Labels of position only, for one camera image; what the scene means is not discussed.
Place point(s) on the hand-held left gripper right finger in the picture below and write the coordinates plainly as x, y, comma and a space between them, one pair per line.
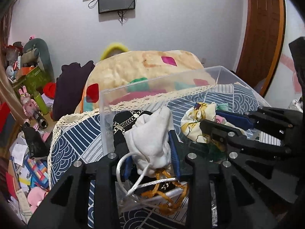
173, 148

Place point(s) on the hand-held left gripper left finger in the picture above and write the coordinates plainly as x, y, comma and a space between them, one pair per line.
126, 169

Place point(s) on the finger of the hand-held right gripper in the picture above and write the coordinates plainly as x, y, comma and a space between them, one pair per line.
234, 120
214, 128

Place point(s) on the yellow cartoon print cloth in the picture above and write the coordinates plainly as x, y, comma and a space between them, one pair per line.
193, 121

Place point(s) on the clear plastic storage box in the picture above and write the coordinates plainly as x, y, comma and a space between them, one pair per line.
152, 88

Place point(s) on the mint green cloth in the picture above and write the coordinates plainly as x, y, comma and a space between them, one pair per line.
222, 106

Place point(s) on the brown wooden door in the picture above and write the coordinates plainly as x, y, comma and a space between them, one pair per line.
262, 40

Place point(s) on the blue patterned lace-trimmed cloth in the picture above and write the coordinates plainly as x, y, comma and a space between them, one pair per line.
71, 138

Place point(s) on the flatbread print plush pillow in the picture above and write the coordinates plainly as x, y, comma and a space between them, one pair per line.
133, 66

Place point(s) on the pink plush toy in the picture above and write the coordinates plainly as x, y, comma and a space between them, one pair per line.
35, 195

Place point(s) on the black plastic bag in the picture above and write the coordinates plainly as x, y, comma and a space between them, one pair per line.
34, 140

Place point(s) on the dark purple garment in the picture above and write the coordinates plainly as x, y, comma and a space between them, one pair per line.
71, 88

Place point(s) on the black flashlight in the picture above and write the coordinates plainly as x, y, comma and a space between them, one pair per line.
41, 120

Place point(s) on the pile of papers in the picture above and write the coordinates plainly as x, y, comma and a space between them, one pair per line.
21, 162

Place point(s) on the green bottle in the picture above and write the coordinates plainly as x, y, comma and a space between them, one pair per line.
41, 102

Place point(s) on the red plush item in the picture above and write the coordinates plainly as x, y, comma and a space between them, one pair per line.
50, 89

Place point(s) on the pink rabbit figure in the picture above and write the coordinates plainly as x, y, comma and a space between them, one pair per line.
28, 102

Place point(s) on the green cardboard box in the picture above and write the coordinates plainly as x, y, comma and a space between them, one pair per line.
33, 77

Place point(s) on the grey-green plush toy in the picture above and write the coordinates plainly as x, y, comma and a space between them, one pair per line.
44, 50

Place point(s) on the small wall monitor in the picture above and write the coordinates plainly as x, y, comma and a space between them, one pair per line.
116, 0

